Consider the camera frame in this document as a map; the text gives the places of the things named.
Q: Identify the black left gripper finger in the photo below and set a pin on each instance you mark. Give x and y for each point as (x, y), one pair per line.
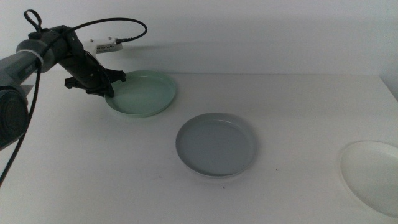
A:
(116, 76)
(104, 91)

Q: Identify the mint green shallow bowl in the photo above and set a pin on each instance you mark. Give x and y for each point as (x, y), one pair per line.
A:
(146, 93)

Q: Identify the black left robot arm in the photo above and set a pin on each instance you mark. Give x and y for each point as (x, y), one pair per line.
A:
(18, 67)

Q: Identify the grey shallow bowl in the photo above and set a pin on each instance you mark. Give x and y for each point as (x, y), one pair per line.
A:
(216, 146)

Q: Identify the white shallow bowl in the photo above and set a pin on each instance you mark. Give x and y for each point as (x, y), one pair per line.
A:
(373, 177)

